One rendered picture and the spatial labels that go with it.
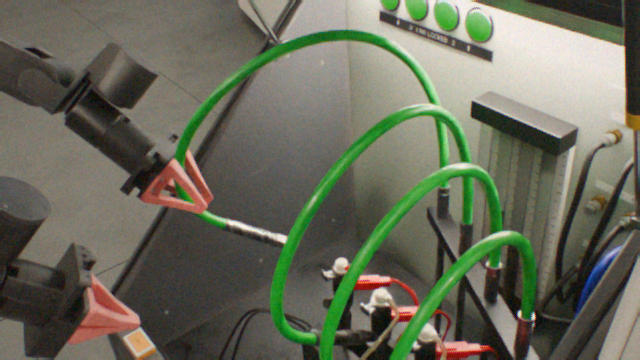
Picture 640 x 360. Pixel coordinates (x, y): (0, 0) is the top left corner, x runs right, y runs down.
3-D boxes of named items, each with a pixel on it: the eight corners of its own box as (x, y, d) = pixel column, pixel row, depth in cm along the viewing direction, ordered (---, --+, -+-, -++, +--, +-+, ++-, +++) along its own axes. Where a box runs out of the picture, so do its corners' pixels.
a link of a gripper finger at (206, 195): (228, 178, 89) (173, 134, 88) (216, 198, 83) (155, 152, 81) (200, 211, 92) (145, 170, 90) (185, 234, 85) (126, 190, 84)
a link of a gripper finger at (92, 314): (156, 327, 68) (71, 304, 63) (119, 376, 70) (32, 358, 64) (144, 285, 74) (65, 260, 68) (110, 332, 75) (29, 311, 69)
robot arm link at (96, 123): (67, 117, 87) (51, 122, 81) (98, 76, 86) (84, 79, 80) (110, 150, 88) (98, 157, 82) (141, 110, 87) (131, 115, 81)
